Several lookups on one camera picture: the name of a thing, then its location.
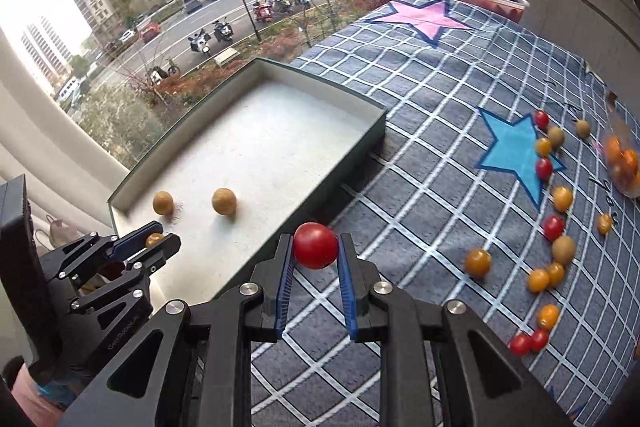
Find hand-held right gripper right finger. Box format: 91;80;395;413
337;232;576;427

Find clear bag of orange fruit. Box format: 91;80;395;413
600;117;640;200

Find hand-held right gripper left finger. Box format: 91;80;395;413
60;234;296;427

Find beige pouch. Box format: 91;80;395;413
34;214;83;254

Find blue checkered star bedsheet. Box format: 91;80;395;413
249;0;640;427

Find scattered orange cherry tomatoes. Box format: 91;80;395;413
465;137;614;331

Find shallow green cardboard box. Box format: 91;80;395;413
107;57;388;309

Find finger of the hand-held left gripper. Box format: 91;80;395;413
40;221;165;289
69;233;182;324

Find white pink plastic basket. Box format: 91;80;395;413
444;0;531;24

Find person's left forearm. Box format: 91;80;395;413
0;357;63;427

